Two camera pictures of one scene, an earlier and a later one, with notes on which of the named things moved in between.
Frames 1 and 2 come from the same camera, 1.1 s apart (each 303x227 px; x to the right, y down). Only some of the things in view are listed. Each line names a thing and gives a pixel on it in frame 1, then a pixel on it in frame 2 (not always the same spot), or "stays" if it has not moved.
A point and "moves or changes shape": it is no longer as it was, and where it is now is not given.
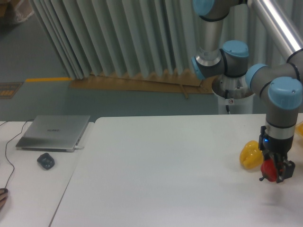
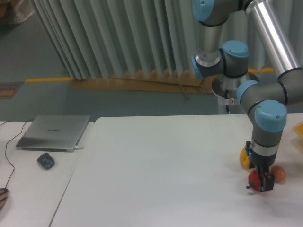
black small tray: [46, 161] stays
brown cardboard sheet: [174, 81] stays
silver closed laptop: [58, 133] stays
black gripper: [277, 149] to [262, 161]
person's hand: [4, 193] stays
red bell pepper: [268, 170] moves or changes shape
